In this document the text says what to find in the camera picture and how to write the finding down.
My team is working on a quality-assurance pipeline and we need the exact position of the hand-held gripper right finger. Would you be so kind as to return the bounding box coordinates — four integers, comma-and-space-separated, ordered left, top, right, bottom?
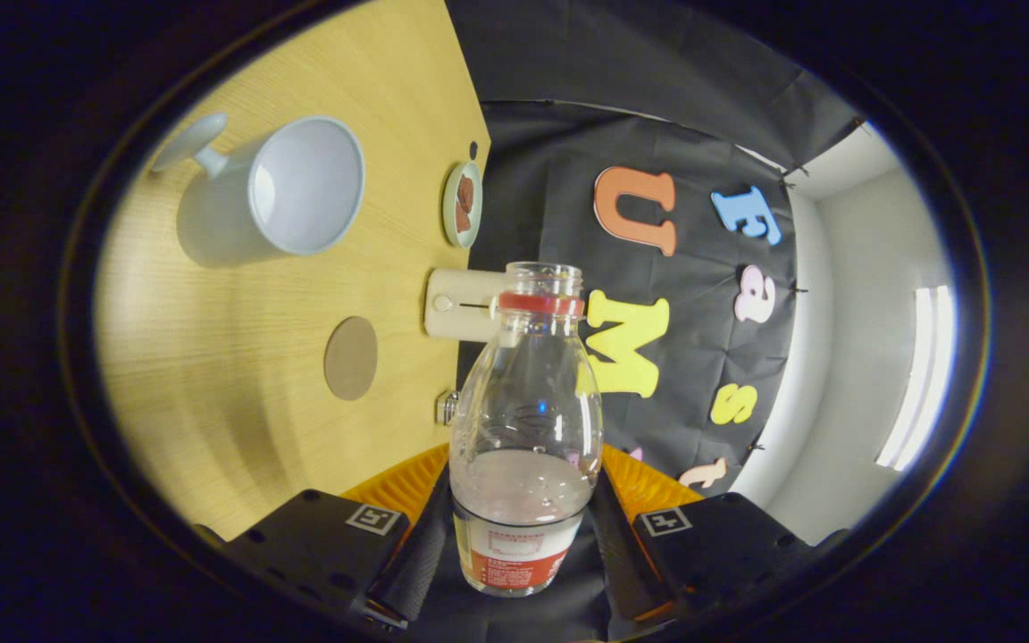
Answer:
588, 444, 850, 626

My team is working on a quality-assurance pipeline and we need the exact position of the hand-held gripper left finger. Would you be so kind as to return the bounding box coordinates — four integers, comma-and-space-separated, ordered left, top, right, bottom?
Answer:
193, 442, 457, 630

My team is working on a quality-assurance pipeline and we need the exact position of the clear plastic juice bottle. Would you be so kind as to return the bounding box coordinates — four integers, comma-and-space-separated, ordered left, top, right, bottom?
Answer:
448, 262, 605, 597

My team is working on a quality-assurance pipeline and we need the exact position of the round brown coaster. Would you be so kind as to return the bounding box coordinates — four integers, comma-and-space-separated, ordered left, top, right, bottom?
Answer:
323, 315, 380, 402

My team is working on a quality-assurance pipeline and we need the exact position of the white cup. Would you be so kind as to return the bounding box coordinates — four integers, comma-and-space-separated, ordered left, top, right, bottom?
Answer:
150, 111, 366, 269

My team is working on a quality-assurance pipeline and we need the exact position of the white toaster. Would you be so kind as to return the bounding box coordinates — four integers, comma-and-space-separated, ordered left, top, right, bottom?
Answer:
423, 268, 515, 343

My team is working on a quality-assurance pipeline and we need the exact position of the wooden table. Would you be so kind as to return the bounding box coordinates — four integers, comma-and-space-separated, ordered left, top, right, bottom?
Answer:
95, 0, 493, 541

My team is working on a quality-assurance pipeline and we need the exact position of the pale green plate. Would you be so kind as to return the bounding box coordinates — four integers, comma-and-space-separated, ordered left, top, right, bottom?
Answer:
441, 160, 484, 249

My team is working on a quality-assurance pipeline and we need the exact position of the large ceiling light panel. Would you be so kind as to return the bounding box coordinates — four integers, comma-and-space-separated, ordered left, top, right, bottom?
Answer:
874, 284, 958, 472

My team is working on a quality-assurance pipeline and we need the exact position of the black backdrop cloth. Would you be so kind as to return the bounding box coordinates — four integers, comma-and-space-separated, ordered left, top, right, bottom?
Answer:
407, 0, 868, 643

